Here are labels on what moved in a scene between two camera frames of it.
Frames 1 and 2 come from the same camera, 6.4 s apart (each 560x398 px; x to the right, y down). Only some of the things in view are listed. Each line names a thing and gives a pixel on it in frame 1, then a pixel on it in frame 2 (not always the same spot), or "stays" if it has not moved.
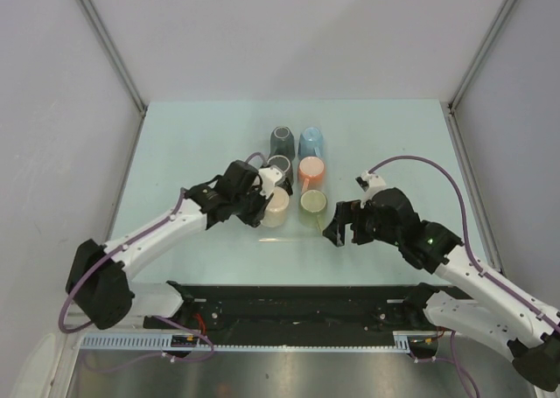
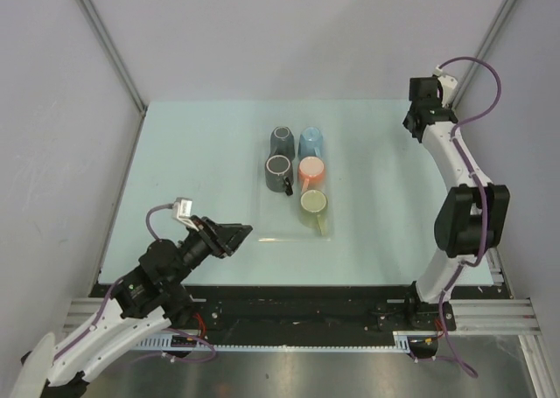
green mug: x=313 y=208 stays
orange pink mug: x=311 y=173 stays
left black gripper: x=253 y=218 → x=212 y=233
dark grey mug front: x=284 y=164 stays
